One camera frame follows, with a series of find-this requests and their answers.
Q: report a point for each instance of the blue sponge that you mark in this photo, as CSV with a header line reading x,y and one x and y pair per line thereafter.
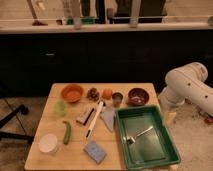
x,y
95,151

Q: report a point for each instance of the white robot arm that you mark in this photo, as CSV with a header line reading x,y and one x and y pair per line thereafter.
x,y
187,82

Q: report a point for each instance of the dark red bowl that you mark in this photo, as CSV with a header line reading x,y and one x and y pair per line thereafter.
x,y
138,97

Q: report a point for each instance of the orange bowl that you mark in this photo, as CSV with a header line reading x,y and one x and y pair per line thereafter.
x,y
72,93

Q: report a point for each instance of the orange fruit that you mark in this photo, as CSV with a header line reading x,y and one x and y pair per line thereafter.
x,y
107,93

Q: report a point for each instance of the small metal cup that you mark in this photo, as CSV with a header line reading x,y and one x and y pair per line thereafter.
x,y
117,99

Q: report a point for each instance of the brown pine cone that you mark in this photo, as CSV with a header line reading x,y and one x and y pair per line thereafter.
x,y
93,94

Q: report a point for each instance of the grey triangular cloth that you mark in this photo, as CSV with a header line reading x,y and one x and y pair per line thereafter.
x,y
108,116

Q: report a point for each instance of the light green cup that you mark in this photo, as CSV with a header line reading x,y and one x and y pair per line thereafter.
x,y
60,108

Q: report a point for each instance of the metal spoon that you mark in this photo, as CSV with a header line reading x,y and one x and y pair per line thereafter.
x,y
132,139

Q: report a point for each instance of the green cucumber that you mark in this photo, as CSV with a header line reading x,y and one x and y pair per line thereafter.
x,y
67,134

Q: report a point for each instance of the green plastic tray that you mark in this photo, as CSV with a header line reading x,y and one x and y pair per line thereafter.
x,y
153,149

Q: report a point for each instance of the dark counter cabinet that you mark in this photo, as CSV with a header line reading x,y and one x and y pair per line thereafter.
x,y
32,59

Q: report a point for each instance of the white round container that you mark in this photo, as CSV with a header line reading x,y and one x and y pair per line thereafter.
x,y
48,144

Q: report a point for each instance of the black chair base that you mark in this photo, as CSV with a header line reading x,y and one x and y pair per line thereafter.
x,y
12,128

